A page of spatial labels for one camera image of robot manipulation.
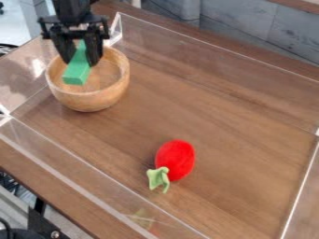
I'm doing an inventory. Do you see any green rectangular block stick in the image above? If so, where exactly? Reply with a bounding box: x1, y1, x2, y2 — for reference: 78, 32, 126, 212
63, 40, 91, 86

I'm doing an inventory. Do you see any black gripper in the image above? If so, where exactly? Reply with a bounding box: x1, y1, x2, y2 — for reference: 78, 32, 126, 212
38, 0, 110, 66

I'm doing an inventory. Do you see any red plush strawberry toy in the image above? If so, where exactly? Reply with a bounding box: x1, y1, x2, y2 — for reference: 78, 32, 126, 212
146, 139, 197, 192

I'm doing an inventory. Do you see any brown wooden bowl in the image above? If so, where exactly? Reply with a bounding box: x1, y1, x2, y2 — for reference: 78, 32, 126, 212
46, 47, 130, 112

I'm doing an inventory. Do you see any clear acrylic tray enclosure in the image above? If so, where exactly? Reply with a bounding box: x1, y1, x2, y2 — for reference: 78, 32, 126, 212
0, 15, 319, 239

